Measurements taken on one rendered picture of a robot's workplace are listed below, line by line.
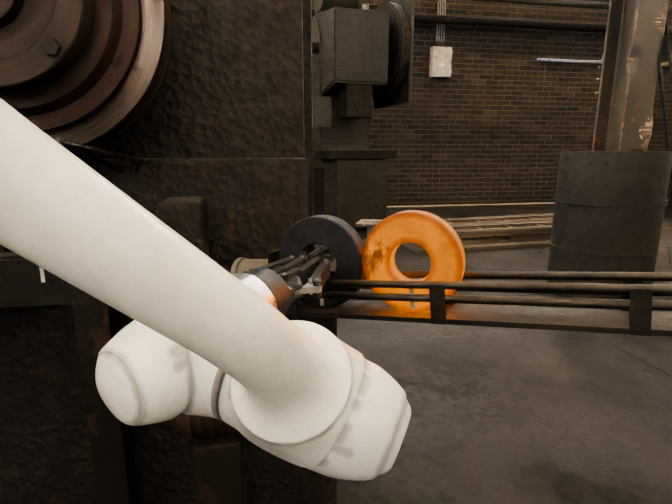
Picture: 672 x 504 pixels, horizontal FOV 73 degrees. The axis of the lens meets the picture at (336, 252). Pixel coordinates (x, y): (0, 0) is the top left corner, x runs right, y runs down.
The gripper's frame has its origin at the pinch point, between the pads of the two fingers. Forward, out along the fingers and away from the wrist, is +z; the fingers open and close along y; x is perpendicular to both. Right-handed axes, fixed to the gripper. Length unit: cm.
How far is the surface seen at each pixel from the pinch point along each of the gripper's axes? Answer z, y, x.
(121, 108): -6.7, -32.8, 25.0
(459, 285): -3.5, 23.3, -0.8
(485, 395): 90, 20, -79
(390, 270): -1.3, 12.5, -0.5
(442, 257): -1.2, 20.4, 2.4
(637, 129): 393, 97, 0
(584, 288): -3.3, 38.7, 0.8
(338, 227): -0.9, 3.7, 5.6
